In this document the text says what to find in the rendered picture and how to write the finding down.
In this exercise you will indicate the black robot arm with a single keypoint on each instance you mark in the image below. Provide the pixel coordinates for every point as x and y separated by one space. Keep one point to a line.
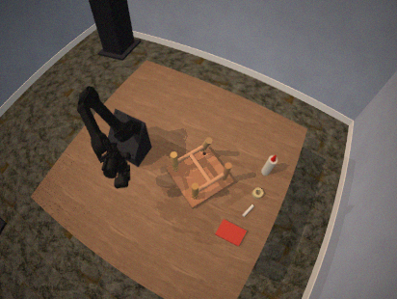
99 140

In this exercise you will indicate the white glue bottle with red cap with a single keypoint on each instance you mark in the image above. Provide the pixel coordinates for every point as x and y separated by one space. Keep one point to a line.
269 165

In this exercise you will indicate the red rectangular block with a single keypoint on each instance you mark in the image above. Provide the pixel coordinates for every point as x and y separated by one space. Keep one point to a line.
230 232

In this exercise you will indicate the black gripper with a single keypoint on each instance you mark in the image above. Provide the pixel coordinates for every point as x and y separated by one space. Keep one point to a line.
124 171

